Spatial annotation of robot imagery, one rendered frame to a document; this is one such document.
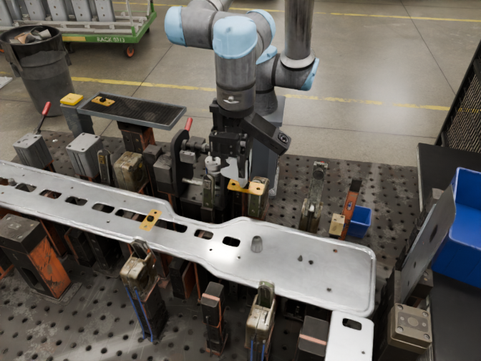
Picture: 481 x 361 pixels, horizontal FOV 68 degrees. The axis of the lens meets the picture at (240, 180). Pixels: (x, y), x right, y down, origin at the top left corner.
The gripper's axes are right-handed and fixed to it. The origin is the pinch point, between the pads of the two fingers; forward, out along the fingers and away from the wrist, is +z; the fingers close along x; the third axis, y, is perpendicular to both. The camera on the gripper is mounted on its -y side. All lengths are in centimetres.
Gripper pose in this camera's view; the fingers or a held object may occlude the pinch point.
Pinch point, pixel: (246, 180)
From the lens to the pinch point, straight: 83.4
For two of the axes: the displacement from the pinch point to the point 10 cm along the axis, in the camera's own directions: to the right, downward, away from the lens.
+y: -9.7, -1.5, 1.8
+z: 0.1, 7.5, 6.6
